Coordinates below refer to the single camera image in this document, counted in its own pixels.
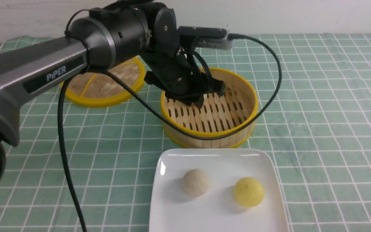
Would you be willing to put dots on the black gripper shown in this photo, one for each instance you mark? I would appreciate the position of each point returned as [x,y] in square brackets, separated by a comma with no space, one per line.
[184,77]

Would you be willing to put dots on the pale steamed bun front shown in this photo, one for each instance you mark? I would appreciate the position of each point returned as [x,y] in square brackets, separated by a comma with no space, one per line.
[195,183]

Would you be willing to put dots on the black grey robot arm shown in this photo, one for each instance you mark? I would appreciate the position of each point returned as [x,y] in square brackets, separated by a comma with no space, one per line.
[108,37]

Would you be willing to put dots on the yellow steamed bun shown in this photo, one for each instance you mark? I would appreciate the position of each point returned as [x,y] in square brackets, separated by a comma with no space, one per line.
[248,192]

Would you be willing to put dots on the white square plate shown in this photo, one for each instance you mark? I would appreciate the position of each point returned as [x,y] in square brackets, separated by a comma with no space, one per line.
[215,211]

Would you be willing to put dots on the yellow bamboo steamer basket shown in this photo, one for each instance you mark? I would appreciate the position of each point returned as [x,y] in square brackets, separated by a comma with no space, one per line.
[224,120]

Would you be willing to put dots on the yellow bamboo steamer lid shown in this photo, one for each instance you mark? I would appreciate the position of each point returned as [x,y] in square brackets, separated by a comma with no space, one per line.
[95,90]

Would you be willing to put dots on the green checkered tablecloth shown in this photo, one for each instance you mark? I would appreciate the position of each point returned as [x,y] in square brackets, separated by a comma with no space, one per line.
[317,133]

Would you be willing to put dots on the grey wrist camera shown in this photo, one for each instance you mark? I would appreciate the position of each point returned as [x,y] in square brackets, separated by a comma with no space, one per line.
[204,37]

